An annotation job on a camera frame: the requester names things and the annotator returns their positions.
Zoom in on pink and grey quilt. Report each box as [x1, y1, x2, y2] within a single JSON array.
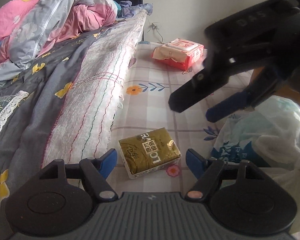
[[0, 0, 121, 91]]

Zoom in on lace trimmed pillow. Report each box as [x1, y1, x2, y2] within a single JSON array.
[[0, 90, 30, 145]]

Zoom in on gold tissue pack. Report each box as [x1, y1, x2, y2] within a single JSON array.
[[118, 127, 182, 180]]

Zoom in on red wet wipes pack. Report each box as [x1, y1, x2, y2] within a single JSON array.
[[152, 38, 205, 71]]

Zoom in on white plastic bag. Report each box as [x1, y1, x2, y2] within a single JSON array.
[[209, 94, 300, 194]]

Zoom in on grey floral bedsheet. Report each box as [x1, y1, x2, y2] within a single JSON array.
[[0, 28, 104, 230]]

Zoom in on blue crumpled clothes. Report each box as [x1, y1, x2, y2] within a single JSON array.
[[114, 1, 155, 20]]

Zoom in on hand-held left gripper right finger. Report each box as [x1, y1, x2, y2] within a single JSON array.
[[185, 149, 266, 202]]

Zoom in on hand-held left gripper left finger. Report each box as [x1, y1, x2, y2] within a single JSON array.
[[39, 148, 119, 202]]

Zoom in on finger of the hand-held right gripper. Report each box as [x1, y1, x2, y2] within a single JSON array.
[[167, 59, 241, 113], [206, 67, 286, 123]]

